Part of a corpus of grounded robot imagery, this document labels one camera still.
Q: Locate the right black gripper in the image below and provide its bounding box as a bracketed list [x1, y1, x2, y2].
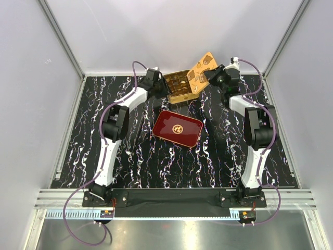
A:
[203, 65, 227, 93]

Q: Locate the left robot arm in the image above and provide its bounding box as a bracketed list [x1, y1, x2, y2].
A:
[88, 68, 171, 206]

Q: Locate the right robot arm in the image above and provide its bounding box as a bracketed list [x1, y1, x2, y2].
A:
[203, 65, 278, 208]

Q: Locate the gold chocolate tin box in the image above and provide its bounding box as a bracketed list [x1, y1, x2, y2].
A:
[163, 70, 199, 104]

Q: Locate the red lacquer tray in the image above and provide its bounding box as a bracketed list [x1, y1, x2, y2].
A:
[152, 110, 203, 148]

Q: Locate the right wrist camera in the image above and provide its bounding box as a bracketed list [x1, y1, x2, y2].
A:
[224, 57, 240, 71]

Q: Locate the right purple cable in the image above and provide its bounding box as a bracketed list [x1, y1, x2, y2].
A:
[238, 58, 282, 226]

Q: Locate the purple cable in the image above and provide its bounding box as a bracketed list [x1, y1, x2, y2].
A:
[238, 58, 282, 226]
[62, 61, 159, 247]

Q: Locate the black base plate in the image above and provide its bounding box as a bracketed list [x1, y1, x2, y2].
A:
[82, 188, 267, 218]

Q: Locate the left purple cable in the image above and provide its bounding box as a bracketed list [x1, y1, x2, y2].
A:
[62, 61, 159, 247]

